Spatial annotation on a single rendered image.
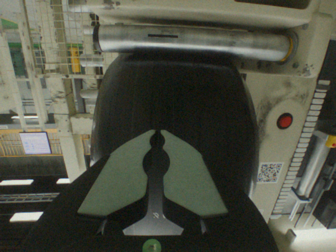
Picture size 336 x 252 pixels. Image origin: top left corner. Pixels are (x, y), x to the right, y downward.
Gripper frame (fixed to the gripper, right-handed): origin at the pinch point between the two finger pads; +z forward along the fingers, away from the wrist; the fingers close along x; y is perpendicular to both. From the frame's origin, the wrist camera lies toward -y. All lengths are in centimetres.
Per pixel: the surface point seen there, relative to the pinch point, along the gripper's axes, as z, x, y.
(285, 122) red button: 22.5, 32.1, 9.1
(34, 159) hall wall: 784, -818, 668
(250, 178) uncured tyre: 5.3, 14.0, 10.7
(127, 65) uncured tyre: 16.5, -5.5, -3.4
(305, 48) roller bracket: 14.7, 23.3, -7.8
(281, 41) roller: 17.6, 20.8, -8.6
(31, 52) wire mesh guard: 66, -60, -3
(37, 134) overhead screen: 287, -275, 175
